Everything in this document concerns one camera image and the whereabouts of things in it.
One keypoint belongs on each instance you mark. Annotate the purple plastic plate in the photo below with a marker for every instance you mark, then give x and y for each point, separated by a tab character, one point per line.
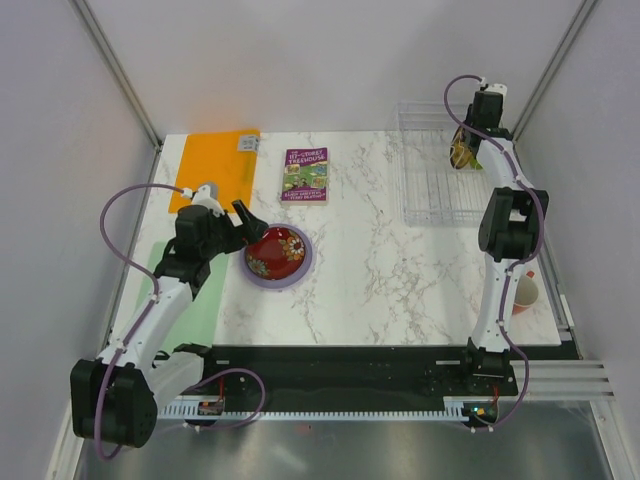
289	282

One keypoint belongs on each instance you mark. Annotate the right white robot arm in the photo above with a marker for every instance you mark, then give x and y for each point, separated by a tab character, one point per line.
510	235

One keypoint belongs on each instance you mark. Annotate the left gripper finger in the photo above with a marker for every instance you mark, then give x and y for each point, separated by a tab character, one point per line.
252	229
242	211

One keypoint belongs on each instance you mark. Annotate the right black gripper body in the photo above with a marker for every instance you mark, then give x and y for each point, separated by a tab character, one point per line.
469	118

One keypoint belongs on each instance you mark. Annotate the green clipboard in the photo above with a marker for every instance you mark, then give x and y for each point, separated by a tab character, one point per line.
197	324

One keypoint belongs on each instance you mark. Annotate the yellow brown patterned plate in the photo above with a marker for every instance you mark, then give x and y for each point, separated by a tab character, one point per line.
460	154

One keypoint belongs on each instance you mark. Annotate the red floral plate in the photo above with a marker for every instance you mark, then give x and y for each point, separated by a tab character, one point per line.
278	256

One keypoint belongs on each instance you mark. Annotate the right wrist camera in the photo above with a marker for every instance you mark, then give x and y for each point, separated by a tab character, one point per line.
494	88

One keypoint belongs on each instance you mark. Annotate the orange cutting mat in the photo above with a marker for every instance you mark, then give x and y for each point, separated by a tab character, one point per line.
226	159

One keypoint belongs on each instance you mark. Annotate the lime green plate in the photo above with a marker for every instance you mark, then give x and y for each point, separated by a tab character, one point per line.
475	164

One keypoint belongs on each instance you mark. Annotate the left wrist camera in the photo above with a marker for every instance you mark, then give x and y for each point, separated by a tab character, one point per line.
205	195

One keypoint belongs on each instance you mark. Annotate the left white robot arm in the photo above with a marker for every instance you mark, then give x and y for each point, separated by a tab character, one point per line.
116	397

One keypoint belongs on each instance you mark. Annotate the white slotted cable duct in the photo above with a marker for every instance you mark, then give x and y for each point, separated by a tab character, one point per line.
205	409

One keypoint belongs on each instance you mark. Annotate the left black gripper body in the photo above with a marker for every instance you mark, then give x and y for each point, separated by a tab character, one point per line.
225	237

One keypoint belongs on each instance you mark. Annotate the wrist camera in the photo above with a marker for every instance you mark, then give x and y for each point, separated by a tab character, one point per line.
205	195
494	88

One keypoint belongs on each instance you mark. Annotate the purple treehouse book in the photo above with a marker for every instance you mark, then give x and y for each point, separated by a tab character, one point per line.
305	177

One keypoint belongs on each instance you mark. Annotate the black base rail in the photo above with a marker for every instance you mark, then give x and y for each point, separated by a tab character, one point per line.
340	378

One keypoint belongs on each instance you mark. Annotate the orange paper cup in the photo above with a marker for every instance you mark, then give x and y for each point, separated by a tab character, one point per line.
527	293

